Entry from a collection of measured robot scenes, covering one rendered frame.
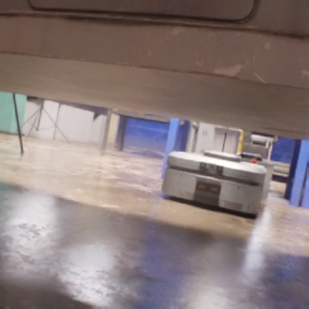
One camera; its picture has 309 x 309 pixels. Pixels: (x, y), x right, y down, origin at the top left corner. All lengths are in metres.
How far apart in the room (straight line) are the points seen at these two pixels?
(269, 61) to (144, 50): 0.16
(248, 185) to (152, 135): 6.68
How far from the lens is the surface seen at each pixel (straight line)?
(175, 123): 2.63
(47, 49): 0.51
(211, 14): 0.62
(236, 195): 1.69
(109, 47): 0.47
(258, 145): 6.30
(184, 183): 1.74
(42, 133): 5.17
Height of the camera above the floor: 0.31
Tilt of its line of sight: 3 degrees down
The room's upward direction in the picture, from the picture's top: 10 degrees clockwise
